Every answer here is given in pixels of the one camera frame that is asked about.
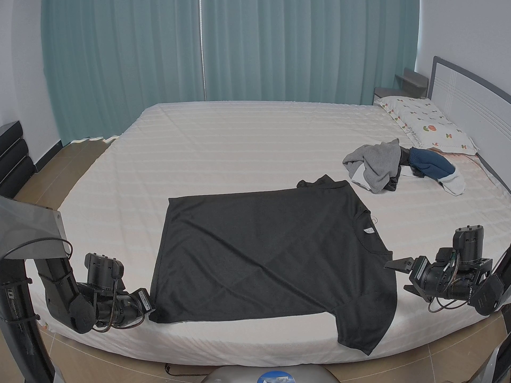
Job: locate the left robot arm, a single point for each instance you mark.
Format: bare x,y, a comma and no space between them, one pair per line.
60,289

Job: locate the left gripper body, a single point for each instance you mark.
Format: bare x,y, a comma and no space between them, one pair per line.
133,307

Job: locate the black chest of drawers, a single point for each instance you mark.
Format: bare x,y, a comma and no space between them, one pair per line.
14,158

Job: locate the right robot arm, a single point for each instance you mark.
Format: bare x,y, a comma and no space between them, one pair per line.
485,289

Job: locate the blue-green curtain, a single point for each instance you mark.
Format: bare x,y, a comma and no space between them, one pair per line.
303,34
119,46

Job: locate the black T-shirt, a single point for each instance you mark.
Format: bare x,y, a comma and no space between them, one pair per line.
259,253

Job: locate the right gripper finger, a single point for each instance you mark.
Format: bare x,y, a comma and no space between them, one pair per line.
415,291
401,264

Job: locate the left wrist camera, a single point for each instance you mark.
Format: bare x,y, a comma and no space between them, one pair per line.
103,269

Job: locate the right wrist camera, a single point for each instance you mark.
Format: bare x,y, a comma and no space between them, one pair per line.
469,243

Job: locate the pile of clothes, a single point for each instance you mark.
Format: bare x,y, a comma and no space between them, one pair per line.
379,162

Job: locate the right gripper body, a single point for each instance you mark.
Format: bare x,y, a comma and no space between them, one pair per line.
426,277

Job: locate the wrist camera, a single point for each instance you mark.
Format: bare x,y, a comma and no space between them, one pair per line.
469,243
103,269

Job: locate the grey bedside table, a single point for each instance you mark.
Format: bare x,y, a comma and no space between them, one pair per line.
407,84

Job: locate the white printed pillow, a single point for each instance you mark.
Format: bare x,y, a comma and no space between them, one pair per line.
429,124

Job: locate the bed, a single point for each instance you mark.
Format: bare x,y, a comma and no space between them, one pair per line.
239,146

